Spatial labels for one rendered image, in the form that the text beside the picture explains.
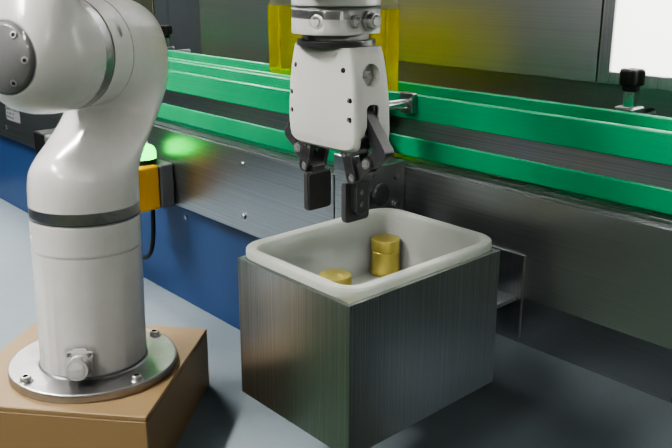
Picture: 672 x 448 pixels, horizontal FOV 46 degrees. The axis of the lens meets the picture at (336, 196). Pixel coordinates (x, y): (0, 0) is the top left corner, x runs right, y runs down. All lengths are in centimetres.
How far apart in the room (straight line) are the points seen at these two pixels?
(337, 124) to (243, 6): 88
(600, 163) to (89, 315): 57
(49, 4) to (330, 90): 28
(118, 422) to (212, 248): 44
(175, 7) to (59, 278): 286
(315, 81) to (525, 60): 41
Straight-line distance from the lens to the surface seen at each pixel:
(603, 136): 86
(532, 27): 109
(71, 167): 87
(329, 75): 74
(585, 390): 113
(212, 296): 129
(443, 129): 98
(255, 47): 157
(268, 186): 107
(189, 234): 131
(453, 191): 96
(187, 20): 368
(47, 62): 80
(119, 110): 92
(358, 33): 74
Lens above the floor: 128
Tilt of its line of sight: 16 degrees down
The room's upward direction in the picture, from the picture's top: straight up
